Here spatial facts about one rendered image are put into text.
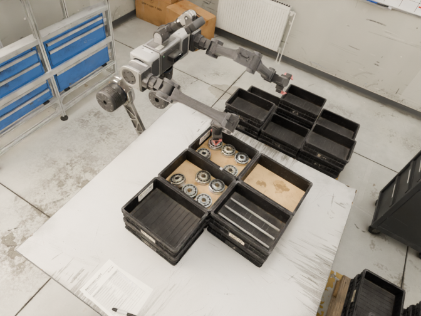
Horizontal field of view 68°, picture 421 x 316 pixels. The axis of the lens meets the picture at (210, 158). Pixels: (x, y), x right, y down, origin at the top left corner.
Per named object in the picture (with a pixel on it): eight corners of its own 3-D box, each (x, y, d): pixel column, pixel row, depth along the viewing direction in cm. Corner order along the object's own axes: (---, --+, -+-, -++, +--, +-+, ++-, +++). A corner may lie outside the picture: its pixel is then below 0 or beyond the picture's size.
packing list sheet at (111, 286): (76, 293, 164) (76, 293, 164) (107, 257, 178) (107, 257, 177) (126, 330, 156) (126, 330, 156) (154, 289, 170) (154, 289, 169)
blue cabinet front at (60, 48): (58, 92, 312) (42, 41, 269) (108, 60, 355) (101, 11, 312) (61, 93, 312) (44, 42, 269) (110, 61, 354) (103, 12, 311)
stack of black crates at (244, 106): (217, 135, 325) (224, 103, 290) (231, 120, 343) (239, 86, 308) (252, 153, 315) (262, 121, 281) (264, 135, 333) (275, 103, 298)
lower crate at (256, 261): (205, 230, 195) (207, 221, 186) (230, 199, 212) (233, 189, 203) (259, 269, 184) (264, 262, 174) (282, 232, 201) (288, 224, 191)
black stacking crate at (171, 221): (121, 219, 181) (119, 209, 173) (156, 186, 198) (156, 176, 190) (175, 261, 170) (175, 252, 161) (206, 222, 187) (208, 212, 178)
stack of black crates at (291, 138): (252, 153, 315) (260, 129, 289) (264, 135, 333) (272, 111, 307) (288, 171, 306) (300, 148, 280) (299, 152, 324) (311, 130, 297)
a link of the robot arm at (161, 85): (155, 76, 160) (150, 86, 160) (171, 84, 157) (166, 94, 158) (162, 82, 169) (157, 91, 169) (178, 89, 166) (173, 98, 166)
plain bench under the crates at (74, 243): (49, 288, 228) (14, 249, 174) (174, 152, 323) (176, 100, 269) (242, 435, 189) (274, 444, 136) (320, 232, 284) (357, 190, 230)
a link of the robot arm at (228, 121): (239, 114, 152) (229, 132, 152) (241, 118, 165) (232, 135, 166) (161, 75, 159) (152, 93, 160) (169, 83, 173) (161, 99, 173)
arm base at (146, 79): (149, 83, 171) (148, 64, 162) (161, 89, 169) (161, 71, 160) (140, 91, 166) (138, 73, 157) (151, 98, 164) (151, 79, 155)
